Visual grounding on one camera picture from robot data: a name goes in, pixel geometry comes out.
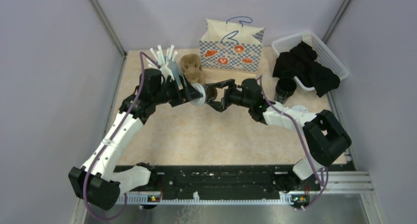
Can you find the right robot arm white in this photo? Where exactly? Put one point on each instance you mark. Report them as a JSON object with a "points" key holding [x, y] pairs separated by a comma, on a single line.
{"points": [[321, 135]]}

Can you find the cardboard cup carrier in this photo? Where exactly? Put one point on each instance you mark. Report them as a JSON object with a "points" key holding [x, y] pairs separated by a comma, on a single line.
{"points": [[191, 67]]}

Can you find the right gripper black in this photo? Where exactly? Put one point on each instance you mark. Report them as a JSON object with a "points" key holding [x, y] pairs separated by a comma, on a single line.
{"points": [[222, 105]]}

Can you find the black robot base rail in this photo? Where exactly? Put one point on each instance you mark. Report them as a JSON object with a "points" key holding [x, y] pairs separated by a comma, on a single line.
{"points": [[242, 183]]}

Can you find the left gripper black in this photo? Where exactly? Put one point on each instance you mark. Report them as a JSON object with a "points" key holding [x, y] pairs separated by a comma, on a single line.
{"points": [[190, 92]]}

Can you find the stack of black cups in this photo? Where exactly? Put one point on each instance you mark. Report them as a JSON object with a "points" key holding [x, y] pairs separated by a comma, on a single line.
{"points": [[284, 89]]}

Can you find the blue straw holder cup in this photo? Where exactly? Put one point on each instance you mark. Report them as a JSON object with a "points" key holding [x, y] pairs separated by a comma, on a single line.
{"points": [[176, 73]]}

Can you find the checkered paper takeout bag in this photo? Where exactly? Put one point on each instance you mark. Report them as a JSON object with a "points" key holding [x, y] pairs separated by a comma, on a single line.
{"points": [[232, 45]]}

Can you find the white plastic basket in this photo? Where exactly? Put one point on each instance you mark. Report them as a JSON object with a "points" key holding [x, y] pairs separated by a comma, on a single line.
{"points": [[325, 56]]}

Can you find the white wrapped straws bundle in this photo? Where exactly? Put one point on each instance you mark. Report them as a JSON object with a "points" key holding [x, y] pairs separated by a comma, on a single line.
{"points": [[164, 60]]}

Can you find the black cloth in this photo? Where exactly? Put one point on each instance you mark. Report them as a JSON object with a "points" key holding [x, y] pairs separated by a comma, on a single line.
{"points": [[301, 62]]}

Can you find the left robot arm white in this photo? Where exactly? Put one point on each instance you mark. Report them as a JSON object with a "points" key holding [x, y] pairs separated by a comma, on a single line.
{"points": [[96, 181]]}

